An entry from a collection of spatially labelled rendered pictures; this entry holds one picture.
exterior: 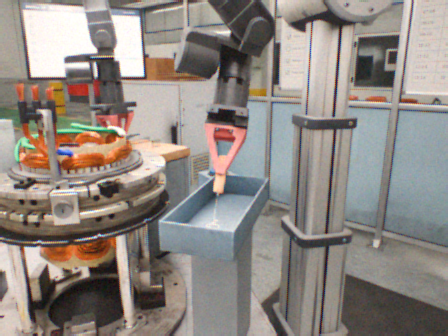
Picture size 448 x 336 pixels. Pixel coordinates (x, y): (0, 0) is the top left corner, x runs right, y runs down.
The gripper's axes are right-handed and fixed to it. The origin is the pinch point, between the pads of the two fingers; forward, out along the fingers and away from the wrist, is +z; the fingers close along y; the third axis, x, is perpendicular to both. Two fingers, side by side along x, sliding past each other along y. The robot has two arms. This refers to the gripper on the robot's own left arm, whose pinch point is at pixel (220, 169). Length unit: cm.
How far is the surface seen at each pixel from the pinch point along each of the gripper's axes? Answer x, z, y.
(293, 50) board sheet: 32, -126, -198
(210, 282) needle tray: 0.8, 18.2, -3.2
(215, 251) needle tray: 1.4, 12.0, 8.2
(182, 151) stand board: -12.9, -7.9, -35.5
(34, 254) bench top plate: -50, 25, -40
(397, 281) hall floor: 110, 33, -172
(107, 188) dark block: -16.7, 5.6, 2.8
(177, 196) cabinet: -12.9, 4.1, -39.1
